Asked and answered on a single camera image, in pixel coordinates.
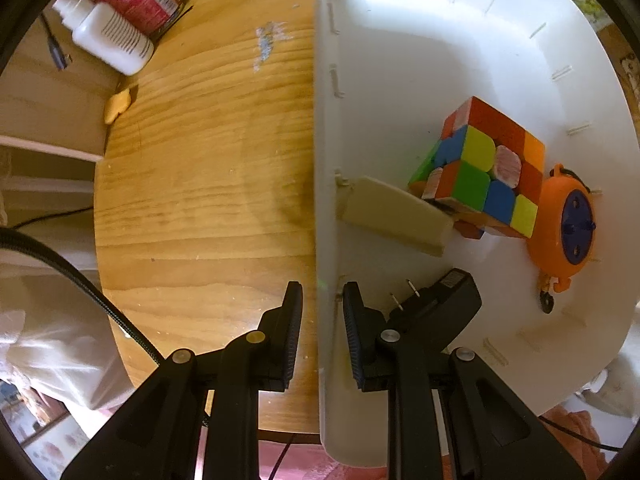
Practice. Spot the white lace cloth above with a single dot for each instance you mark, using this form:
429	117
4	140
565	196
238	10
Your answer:
55	350

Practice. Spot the beige plastic block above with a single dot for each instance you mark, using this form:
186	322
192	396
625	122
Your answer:
395	210

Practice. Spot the white plastic bin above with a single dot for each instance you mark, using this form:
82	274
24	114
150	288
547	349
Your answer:
450	60

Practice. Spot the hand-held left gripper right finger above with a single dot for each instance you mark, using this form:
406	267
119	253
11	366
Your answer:
352	340

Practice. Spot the white spray bottle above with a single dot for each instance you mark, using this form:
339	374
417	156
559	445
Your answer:
112	32

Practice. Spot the black charger plug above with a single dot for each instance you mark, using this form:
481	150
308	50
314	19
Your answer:
445	305

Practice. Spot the grape print paper sheet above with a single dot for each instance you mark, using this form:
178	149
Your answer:
592	10

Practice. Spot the orange round case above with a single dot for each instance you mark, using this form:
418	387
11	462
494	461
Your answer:
540	240

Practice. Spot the wooden desk hutch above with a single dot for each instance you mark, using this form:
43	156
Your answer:
45	105

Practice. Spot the colourful puzzle cube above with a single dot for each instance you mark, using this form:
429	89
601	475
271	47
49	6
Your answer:
475	180

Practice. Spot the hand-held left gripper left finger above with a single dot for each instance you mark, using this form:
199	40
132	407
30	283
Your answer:
292	340

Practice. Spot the small yellow scrap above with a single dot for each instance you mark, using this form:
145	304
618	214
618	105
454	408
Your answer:
118	105

